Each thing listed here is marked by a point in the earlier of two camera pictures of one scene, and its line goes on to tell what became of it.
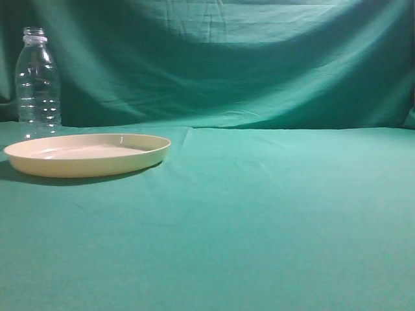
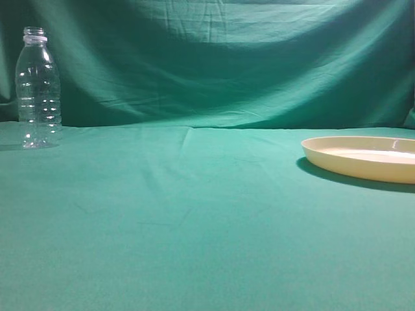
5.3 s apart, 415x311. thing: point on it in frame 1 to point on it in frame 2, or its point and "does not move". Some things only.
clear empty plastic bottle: (38, 88) does not move
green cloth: (289, 184) does not move
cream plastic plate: (79, 155) to (384, 159)
